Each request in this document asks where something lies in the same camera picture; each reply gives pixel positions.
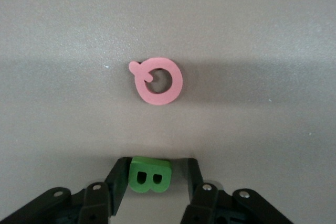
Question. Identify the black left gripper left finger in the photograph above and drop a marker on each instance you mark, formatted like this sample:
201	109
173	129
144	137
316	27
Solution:
99	203

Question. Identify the pink foam letter Q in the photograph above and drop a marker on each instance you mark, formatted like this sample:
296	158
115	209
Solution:
141	90

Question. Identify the green foam letter B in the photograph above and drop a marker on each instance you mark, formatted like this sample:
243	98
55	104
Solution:
149	182

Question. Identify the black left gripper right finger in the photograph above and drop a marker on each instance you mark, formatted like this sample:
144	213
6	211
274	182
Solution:
207	203

